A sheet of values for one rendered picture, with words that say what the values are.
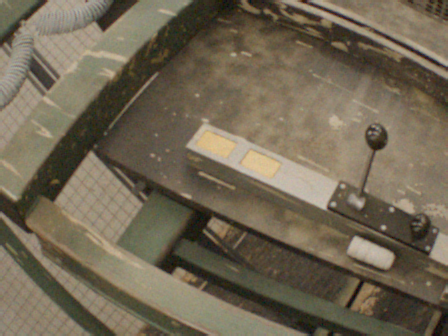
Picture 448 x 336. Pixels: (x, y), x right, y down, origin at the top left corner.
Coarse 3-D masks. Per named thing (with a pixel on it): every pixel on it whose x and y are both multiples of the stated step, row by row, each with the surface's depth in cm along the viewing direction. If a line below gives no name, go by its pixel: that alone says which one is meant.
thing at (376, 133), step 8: (368, 128) 84; (376, 128) 83; (384, 128) 83; (368, 136) 83; (376, 136) 82; (384, 136) 83; (368, 144) 84; (376, 144) 83; (384, 144) 83; (368, 160) 86; (368, 168) 86; (360, 184) 87; (352, 192) 89; (360, 192) 88; (352, 200) 88; (360, 200) 88; (360, 208) 88
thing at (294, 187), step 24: (192, 144) 97; (240, 144) 97; (216, 168) 97; (240, 168) 94; (288, 168) 94; (264, 192) 95; (288, 192) 92; (312, 192) 92; (312, 216) 93; (336, 216) 89; (384, 240) 87; (432, 264) 84
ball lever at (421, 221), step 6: (414, 216) 75; (420, 216) 74; (426, 216) 74; (414, 222) 74; (420, 222) 74; (426, 222) 74; (414, 228) 74; (420, 228) 73; (426, 228) 73; (414, 234) 74; (420, 234) 74; (426, 234) 74; (420, 240) 75
